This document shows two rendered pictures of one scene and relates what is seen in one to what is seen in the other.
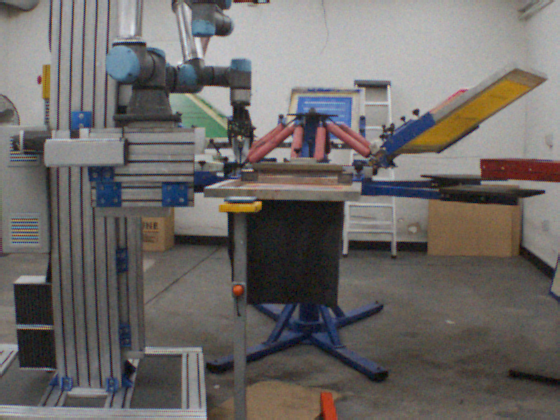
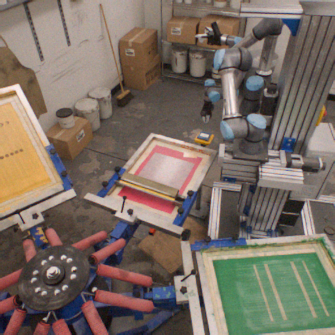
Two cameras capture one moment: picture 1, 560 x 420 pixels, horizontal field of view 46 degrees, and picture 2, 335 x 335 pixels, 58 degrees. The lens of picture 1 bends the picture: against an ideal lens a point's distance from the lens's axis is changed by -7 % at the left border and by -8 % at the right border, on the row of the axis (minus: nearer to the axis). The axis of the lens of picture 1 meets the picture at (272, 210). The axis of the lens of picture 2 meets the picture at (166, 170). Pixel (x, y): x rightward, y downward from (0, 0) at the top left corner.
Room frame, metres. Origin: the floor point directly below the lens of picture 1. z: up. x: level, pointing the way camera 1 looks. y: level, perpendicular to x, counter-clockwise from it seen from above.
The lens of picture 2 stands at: (4.51, 0.43, 2.51)
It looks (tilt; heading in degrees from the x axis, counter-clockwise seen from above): 44 degrees down; 198
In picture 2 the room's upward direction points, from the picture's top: 1 degrees counter-clockwise
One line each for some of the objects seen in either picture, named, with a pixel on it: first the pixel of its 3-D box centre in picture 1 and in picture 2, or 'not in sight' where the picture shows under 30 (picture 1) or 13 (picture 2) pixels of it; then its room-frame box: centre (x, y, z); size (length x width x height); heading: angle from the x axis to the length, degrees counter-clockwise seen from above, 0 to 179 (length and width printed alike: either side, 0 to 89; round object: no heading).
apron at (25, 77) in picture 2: not in sight; (14, 80); (2.22, -1.95, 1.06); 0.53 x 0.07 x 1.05; 172
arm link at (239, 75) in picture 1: (240, 74); (209, 88); (2.46, 0.11, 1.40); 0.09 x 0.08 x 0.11; 27
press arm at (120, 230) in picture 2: not in sight; (122, 228); (3.57, -0.16, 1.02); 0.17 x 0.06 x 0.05; 172
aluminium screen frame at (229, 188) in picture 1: (292, 186); (162, 173); (3.02, -0.08, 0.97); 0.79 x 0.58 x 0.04; 172
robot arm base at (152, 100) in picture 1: (148, 100); (250, 101); (2.41, 0.43, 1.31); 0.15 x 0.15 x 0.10
